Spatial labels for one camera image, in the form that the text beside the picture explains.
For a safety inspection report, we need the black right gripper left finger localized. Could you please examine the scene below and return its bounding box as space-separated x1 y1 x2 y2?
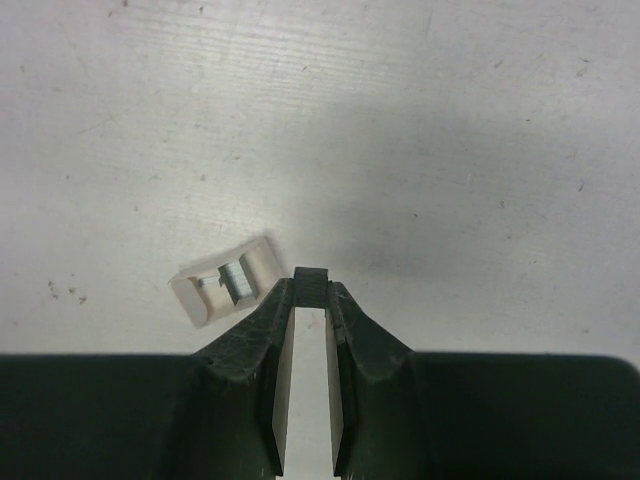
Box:
1 279 294 479

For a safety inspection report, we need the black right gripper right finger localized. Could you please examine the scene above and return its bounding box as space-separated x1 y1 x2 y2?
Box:
326 282 639 479

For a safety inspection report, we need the staple box tray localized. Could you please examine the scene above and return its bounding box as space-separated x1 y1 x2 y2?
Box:
169 236 283 329

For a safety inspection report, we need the small staple strip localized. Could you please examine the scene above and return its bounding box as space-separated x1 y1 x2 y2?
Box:
219 257 260 305

